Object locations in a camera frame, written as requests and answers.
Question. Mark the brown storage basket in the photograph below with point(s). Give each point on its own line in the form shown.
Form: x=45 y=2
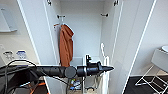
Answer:
x=75 y=85

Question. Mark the orange hoodie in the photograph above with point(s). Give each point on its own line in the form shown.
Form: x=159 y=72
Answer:
x=66 y=46

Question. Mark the white wardrobe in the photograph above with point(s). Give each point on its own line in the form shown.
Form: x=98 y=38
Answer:
x=83 y=33

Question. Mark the grey flat panel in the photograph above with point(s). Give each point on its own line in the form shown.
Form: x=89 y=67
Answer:
x=161 y=60

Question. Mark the dark door hinge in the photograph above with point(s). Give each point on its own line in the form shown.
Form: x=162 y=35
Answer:
x=115 y=3
x=49 y=2

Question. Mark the black wall hook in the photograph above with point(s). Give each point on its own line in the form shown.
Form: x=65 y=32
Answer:
x=60 y=16
x=105 y=15

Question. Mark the orange frame stand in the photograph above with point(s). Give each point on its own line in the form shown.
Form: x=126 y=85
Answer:
x=35 y=87

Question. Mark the blue and white wall sign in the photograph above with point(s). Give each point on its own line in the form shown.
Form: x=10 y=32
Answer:
x=21 y=54

